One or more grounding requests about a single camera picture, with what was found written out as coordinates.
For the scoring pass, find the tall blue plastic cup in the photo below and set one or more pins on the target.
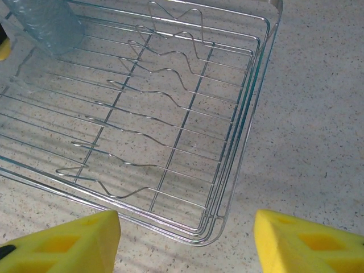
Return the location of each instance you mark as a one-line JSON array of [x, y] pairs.
[[51, 25]]

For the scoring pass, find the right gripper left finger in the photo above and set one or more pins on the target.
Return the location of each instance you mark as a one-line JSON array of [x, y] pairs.
[[62, 247]]

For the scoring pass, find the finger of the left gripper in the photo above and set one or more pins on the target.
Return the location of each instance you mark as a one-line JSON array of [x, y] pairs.
[[4, 49]]

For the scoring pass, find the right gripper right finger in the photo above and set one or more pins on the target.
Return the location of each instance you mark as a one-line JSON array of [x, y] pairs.
[[307, 247]]

